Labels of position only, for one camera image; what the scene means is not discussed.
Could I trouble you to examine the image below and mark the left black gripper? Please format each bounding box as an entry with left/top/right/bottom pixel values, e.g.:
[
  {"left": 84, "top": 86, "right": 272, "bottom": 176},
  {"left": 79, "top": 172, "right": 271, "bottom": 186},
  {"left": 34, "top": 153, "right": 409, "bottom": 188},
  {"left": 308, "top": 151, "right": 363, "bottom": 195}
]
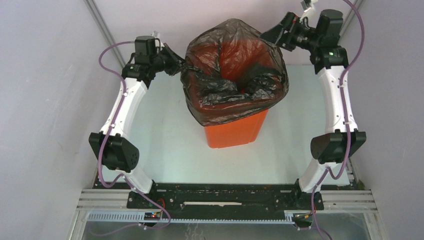
[{"left": 150, "top": 43, "right": 191, "bottom": 77}]

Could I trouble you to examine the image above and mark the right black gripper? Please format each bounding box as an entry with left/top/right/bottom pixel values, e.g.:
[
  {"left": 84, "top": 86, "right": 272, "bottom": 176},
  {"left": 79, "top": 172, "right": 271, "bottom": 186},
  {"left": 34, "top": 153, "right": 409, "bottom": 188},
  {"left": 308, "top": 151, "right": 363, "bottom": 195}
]
[{"left": 258, "top": 11, "right": 321, "bottom": 52}]

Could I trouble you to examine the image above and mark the black plastic trash bag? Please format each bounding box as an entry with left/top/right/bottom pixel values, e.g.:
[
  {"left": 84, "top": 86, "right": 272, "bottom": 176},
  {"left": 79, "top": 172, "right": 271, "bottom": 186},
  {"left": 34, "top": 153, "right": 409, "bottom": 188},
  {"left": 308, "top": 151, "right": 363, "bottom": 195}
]
[{"left": 180, "top": 18, "right": 289, "bottom": 127}]

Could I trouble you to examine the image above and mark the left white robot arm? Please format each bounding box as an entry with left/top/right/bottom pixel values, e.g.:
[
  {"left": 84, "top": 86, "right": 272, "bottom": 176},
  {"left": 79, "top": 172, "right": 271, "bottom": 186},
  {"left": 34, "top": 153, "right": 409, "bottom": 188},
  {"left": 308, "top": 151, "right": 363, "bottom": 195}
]
[{"left": 88, "top": 33, "right": 184, "bottom": 208}]

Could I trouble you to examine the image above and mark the orange plastic trash bin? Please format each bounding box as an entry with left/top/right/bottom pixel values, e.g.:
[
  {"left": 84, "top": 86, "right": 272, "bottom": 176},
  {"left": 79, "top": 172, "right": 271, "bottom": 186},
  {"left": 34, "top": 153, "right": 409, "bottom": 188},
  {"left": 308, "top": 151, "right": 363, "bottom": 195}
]
[{"left": 203, "top": 39, "right": 270, "bottom": 149}]

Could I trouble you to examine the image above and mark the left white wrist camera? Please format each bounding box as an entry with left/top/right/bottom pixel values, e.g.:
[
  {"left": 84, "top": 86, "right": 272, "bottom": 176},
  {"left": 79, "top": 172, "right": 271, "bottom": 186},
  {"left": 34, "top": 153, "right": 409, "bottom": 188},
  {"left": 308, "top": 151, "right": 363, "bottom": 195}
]
[{"left": 151, "top": 31, "right": 162, "bottom": 43}]

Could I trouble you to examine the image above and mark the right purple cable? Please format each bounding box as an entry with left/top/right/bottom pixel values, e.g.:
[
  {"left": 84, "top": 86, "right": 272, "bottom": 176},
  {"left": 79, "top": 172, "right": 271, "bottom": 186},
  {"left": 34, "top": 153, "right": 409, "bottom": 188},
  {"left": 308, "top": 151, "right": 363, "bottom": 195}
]
[{"left": 296, "top": 0, "right": 366, "bottom": 240}]

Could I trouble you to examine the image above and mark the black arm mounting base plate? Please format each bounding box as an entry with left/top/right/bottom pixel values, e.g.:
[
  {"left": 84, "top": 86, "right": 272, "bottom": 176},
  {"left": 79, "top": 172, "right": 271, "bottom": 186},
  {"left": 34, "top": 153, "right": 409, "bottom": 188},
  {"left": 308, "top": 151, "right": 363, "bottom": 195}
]
[{"left": 126, "top": 183, "right": 324, "bottom": 220}]

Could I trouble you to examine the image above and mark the aluminium frame rail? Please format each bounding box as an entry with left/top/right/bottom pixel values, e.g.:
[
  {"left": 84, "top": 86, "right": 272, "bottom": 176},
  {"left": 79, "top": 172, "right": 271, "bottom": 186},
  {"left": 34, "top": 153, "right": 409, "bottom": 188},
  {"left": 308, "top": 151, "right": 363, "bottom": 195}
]
[{"left": 77, "top": 189, "right": 378, "bottom": 214}]

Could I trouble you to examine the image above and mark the grey cable duct strip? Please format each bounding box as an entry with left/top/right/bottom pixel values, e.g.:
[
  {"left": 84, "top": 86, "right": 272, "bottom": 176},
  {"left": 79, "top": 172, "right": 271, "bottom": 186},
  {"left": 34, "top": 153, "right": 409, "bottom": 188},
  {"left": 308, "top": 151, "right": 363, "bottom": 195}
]
[{"left": 86, "top": 211, "right": 294, "bottom": 224}]

